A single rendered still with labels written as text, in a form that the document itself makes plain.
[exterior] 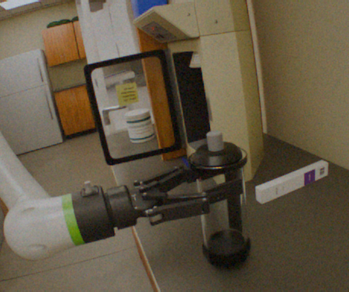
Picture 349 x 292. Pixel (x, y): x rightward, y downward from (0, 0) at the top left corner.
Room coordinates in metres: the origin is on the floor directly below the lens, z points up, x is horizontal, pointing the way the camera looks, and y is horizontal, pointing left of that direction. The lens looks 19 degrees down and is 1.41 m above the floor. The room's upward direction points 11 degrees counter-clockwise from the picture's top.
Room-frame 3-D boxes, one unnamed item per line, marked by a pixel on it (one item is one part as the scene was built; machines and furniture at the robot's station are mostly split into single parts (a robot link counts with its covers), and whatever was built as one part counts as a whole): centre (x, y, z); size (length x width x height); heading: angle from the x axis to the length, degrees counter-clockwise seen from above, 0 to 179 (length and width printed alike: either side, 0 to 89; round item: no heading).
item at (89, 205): (0.46, 0.15, 1.16); 0.09 x 0.06 x 0.12; 14
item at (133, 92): (1.13, 0.11, 1.19); 0.30 x 0.01 x 0.40; 97
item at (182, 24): (0.99, -0.03, 1.46); 0.32 x 0.12 x 0.10; 14
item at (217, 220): (0.51, -0.08, 1.09); 0.11 x 0.11 x 0.21
